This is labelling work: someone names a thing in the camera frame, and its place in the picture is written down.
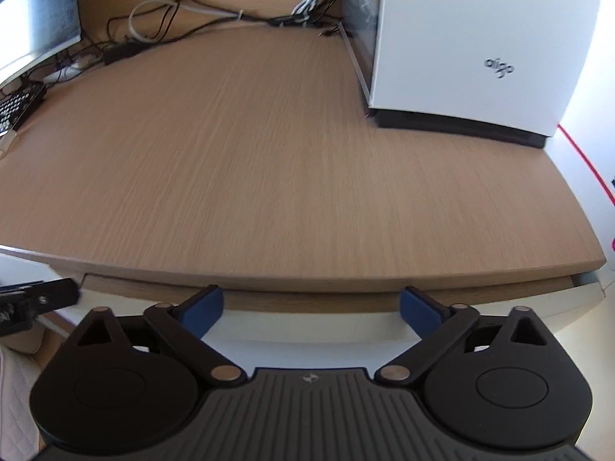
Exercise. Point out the black keyboard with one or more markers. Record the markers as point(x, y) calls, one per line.
point(19, 103)

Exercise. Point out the white power strip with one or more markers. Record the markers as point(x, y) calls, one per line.
point(62, 74)

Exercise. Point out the computer monitor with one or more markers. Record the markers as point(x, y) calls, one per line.
point(38, 14)

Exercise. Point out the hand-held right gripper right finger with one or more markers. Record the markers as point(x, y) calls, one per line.
point(418, 309)

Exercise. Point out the white computer case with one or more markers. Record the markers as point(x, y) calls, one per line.
point(480, 33)

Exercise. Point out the black power adapter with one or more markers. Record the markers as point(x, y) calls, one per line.
point(122, 52)

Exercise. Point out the white plastic object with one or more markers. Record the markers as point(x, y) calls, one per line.
point(6, 141)

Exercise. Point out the white quilted cushion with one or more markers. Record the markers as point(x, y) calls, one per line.
point(17, 403)

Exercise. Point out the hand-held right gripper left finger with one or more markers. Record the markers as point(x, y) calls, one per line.
point(204, 309)

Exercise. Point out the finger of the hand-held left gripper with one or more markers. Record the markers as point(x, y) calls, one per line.
point(55, 294)

